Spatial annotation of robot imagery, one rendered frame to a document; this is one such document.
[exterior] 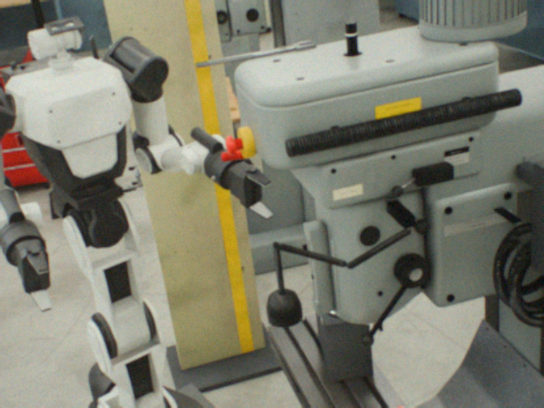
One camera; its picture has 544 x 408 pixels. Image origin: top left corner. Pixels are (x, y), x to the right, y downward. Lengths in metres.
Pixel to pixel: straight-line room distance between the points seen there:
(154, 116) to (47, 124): 0.35
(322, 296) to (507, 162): 0.47
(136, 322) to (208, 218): 1.26
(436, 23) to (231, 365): 2.55
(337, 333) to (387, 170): 0.73
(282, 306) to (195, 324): 2.20
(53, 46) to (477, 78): 1.02
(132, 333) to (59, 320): 2.25
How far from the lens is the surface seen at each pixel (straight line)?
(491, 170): 1.62
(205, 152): 2.01
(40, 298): 1.76
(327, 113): 1.40
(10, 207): 1.83
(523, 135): 1.63
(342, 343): 2.14
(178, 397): 2.81
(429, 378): 3.68
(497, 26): 1.54
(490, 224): 1.66
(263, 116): 1.40
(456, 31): 1.54
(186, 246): 3.51
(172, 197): 3.40
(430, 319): 4.05
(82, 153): 2.02
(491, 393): 2.10
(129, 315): 2.28
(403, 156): 1.50
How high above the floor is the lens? 2.29
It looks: 26 degrees down
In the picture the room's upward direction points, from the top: 8 degrees counter-clockwise
